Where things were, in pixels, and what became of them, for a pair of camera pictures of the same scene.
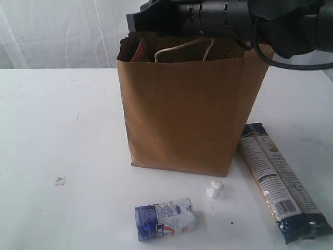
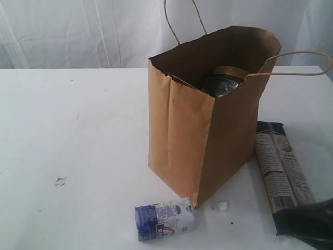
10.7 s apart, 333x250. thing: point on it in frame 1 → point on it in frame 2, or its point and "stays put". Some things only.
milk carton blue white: x=164 y=219 stays put
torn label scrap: x=60 y=181 stays put
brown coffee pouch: x=141 y=54 → x=182 y=82
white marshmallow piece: x=211 y=193 → x=223 y=206
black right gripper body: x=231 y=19 → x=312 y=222
